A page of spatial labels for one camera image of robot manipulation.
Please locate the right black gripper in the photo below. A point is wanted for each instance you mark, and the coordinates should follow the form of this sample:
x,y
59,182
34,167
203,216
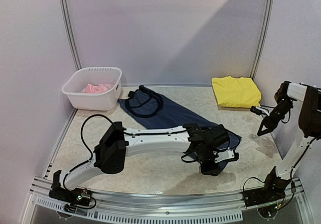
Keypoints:
x,y
271,116

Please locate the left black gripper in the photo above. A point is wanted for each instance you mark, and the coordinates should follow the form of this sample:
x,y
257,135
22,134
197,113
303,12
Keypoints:
x,y
208,171

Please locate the navy blue tank top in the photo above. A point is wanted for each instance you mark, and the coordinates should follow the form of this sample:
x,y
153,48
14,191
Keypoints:
x,y
153,110

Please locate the pink garment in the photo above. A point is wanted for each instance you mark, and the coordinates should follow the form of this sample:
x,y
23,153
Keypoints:
x,y
97,89

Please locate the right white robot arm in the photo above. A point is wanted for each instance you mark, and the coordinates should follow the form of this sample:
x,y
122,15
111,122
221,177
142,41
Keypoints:
x,y
308,129

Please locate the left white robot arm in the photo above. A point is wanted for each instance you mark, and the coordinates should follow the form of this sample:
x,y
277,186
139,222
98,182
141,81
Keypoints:
x,y
108,157

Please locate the white plastic laundry basket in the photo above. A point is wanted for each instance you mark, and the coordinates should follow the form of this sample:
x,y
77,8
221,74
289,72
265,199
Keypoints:
x,y
95,76

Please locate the folded yellow shirt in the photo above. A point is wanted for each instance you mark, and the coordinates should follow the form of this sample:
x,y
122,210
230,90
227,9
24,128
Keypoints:
x,y
236,92

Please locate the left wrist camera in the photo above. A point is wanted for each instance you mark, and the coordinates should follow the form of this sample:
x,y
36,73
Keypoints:
x,y
228,155

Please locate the aluminium front rail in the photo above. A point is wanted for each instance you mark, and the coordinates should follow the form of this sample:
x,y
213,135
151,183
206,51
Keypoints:
x,y
113,207

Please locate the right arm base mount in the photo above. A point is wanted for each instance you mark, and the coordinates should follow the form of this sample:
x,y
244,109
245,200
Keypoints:
x,y
265,196

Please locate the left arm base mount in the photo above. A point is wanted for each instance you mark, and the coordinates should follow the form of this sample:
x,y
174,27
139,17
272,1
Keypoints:
x,y
79,198

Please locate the right aluminium frame post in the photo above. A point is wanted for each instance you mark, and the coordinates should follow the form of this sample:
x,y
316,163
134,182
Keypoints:
x,y
262,37

